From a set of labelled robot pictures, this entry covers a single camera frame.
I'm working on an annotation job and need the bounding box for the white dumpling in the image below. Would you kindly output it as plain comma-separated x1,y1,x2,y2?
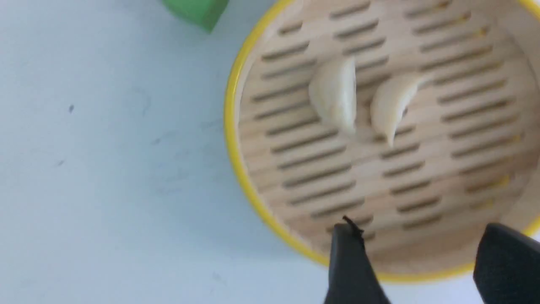
308,56,357,135
370,72,430,147

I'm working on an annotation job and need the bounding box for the green wooden cube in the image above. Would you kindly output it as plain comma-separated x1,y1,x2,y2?
162,0,229,33

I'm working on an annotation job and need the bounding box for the bamboo steamer tray yellow rim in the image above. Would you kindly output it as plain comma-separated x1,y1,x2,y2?
224,0,540,282

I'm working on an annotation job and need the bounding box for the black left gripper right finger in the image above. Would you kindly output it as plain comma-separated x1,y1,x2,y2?
473,223,540,304

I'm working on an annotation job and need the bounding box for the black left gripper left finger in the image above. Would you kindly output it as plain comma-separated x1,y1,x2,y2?
324,216,390,304

